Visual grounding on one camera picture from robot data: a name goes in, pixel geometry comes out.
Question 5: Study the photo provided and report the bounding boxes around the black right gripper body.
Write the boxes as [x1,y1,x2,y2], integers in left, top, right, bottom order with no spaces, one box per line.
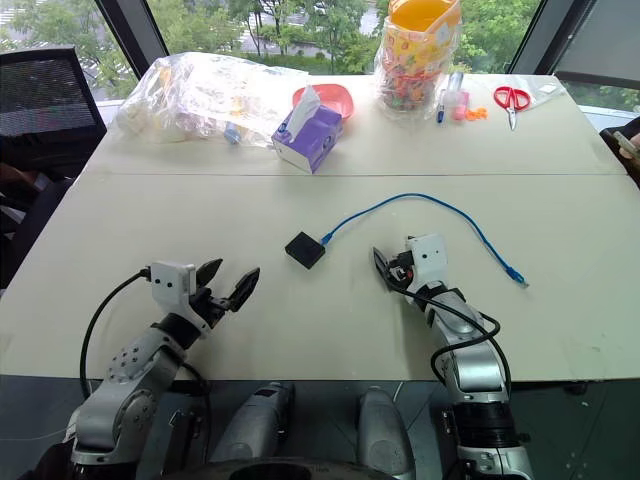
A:
[388,249,416,294]

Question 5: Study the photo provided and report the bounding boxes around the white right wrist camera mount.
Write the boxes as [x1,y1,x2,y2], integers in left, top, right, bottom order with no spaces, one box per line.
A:
[404,232,448,297]

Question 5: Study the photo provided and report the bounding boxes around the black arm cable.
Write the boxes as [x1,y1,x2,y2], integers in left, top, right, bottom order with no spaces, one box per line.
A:
[78,267,153,400]
[389,282,514,406]

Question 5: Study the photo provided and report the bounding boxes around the red handled scissors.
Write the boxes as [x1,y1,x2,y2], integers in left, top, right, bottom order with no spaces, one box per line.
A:
[493,85,532,132]

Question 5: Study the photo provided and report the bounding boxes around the blue Ethernet cable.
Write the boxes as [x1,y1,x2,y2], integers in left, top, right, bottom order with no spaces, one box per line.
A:
[321,192,530,290]

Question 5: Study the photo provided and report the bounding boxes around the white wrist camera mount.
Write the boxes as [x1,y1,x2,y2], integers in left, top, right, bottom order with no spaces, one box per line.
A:
[404,232,448,297]
[149,260,212,334]

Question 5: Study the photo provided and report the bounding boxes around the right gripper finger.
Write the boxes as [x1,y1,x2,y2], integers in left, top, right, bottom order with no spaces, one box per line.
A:
[372,246,394,294]
[379,249,398,290]

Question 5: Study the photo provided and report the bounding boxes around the pink eraser block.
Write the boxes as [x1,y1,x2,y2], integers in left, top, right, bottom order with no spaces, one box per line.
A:
[451,90,471,122]

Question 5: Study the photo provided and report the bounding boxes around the bag of colourful candy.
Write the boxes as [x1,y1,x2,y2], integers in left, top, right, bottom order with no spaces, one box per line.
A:
[373,0,463,122]

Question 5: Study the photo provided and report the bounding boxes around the black mesh office chair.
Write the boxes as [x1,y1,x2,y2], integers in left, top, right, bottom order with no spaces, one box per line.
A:
[0,46,108,177]

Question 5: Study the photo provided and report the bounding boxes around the black window frame pillar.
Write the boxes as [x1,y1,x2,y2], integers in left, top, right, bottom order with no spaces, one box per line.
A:
[101,0,170,82]
[506,0,597,77]

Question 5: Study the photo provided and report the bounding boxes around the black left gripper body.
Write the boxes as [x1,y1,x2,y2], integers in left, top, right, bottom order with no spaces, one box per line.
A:
[188,285,237,329]

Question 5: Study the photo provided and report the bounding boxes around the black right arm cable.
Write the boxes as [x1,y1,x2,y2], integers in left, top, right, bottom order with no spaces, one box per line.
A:
[389,282,514,406]

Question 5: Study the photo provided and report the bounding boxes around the grey rounded robot leg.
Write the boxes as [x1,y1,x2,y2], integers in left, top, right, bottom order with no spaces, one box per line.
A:
[208,381,297,465]
[356,386,417,480]

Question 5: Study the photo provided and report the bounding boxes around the small black box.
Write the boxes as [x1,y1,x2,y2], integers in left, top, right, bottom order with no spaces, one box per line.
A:
[284,230,327,271]

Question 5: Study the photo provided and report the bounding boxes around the purple tissue box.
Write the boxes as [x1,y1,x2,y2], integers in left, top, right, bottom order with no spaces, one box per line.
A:
[270,84,345,175]

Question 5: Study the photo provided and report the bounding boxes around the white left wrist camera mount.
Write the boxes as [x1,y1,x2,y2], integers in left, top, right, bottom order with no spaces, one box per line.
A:
[149,260,212,334]

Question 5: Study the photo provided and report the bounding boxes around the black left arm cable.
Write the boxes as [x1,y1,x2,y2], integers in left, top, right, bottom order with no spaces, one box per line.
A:
[78,267,153,400]

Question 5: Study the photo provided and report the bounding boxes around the dark rounded robot torso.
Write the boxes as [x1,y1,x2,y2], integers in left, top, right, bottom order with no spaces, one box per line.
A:
[163,456,402,480]

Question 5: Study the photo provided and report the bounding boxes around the bystander holding phone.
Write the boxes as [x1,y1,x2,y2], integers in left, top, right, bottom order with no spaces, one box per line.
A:
[598,116,640,187]

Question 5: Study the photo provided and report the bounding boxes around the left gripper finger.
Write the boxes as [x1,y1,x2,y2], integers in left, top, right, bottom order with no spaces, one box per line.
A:
[226,266,262,313]
[195,257,225,290]

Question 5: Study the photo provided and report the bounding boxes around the pink plastic bowl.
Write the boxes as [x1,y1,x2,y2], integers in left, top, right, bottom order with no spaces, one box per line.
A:
[292,83,356,122]

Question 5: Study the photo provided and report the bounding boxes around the clear plastic bag of items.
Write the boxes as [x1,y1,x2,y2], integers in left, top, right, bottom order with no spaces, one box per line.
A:
[116,50,310,150]

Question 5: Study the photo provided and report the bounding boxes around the small clear zip bag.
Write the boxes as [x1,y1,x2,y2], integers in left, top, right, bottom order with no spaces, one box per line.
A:
[528,78,567,109]

